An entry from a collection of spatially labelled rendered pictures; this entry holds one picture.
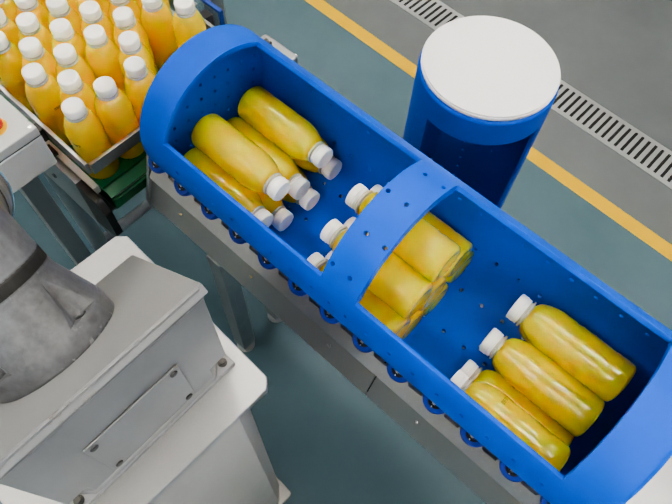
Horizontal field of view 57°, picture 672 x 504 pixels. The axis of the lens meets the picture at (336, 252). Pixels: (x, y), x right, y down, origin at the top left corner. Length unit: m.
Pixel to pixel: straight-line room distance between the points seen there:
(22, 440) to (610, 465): 0.62
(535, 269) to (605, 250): 1.41
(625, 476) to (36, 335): 0.66
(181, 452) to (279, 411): 1.20
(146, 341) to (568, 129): 2.28
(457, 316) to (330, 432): 0.98
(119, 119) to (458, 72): 0.66
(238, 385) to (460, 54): 0.81
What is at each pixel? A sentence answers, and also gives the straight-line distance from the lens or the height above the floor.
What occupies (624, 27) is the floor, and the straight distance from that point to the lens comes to 3.22.
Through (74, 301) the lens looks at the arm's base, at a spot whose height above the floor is 1.35.
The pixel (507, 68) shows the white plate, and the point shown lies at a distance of 1.32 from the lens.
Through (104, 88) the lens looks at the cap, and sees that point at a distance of 1.22.
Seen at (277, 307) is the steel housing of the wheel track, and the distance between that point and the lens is 1.17.
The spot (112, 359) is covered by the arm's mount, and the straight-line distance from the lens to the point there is 0.61.
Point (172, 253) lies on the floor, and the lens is 2.25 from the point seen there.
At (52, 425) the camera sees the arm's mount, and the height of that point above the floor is 1.38.
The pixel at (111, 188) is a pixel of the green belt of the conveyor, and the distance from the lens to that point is 1.31.
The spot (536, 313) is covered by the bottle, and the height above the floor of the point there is 1.11.
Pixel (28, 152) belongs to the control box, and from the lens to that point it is 1.20.
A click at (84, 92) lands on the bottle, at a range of 1.27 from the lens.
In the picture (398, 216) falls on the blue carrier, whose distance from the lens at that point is 0.83.
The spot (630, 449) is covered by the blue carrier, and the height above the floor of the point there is 1.21.
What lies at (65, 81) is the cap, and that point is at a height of 1.08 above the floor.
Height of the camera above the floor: 1.93
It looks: 62 degrees down
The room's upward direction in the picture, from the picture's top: 4 degrees clockwise
